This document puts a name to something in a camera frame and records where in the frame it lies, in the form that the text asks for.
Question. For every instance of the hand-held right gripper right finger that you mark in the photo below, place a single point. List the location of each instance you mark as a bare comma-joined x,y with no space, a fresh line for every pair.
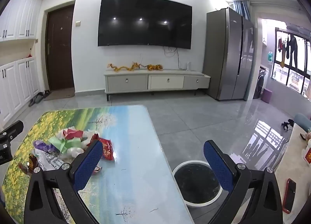
218,165

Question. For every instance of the white printed plastic bag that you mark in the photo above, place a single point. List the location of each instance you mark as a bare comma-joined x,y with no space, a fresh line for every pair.
49,159

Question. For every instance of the brown candy wrapper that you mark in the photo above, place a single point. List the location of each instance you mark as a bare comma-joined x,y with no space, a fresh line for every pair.
28,164

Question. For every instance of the blue curtain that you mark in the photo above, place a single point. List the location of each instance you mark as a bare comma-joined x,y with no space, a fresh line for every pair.
243,9

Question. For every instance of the dark shoes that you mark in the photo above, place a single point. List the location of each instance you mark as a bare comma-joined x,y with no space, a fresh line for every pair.
47,93

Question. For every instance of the black wall television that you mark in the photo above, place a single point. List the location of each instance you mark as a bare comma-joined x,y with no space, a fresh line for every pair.
145,20

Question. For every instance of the purple stool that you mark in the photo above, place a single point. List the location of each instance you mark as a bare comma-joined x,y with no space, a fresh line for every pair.
267,94

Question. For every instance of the dark brown door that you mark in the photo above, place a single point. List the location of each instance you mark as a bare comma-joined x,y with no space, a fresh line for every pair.
60,56

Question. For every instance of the purple plastic bag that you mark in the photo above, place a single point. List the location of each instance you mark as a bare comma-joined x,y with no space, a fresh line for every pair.
40,145

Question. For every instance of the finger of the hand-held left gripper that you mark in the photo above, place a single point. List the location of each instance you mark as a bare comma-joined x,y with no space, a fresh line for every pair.
12,130

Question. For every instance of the red white wrapper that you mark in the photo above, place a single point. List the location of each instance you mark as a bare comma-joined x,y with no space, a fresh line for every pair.
70,133

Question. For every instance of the red phone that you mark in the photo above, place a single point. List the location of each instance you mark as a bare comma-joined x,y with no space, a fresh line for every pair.
289,196

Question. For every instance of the cream side table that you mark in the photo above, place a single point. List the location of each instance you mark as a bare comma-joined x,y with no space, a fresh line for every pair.
297,170

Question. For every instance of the hanging black pants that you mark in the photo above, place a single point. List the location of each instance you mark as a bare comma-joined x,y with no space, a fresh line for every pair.
292,49

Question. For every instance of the white floor cabinets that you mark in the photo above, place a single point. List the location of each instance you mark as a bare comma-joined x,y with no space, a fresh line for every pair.
17,88

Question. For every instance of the long golden dragon ornament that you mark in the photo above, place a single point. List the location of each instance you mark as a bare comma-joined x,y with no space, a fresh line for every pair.
124,68

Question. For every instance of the white television cabinet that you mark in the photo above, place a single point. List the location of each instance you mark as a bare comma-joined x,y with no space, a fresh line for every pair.
136,82

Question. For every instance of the brown doormat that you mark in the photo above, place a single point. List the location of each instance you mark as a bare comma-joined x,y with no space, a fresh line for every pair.
59,94

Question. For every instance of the white tissue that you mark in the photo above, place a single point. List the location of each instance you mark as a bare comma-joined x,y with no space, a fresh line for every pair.
90,136

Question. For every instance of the white round trash bin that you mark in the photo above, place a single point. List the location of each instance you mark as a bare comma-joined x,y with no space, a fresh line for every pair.
194,182

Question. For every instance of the grey double-door refrigerator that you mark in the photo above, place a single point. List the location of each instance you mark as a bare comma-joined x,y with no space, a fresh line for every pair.
226,56

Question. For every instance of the black-framed window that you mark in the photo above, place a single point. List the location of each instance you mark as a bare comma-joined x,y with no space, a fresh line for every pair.
301,78

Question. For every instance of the teal chair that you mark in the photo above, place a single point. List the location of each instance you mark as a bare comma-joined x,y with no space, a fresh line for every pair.
302,121

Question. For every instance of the wall light switch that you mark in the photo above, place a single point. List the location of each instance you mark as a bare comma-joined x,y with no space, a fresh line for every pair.
77,23

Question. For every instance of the hanging red garment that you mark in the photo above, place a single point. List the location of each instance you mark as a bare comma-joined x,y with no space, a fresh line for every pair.
280,44

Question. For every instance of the small pink wrapper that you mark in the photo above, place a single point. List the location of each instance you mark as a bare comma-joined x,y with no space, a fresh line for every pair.
96,170

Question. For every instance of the short golden dragon ornament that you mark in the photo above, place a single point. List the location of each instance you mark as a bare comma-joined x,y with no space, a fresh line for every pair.
154,67

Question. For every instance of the grey slipper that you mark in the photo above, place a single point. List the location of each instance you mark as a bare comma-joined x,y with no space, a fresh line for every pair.
39,97
32,102

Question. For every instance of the green detergent bottle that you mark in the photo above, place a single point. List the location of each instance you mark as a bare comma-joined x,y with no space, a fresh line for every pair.
270,56

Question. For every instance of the red snack packet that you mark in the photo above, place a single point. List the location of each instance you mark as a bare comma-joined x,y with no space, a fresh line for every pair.
107,149

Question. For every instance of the washing machine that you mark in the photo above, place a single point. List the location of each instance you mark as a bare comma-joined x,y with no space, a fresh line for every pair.
258,84

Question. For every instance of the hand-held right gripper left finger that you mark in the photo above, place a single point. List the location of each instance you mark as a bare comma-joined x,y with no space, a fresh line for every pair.
88,165

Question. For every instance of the white wall cabinets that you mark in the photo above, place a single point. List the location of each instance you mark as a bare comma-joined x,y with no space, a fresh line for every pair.
21,17

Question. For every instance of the black tripod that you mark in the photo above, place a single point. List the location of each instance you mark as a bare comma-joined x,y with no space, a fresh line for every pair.
286,125

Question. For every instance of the green paper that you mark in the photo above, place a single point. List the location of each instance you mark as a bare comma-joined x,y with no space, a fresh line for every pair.
65,144

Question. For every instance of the clear white plastic bag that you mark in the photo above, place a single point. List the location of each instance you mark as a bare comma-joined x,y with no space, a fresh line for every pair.
75,152

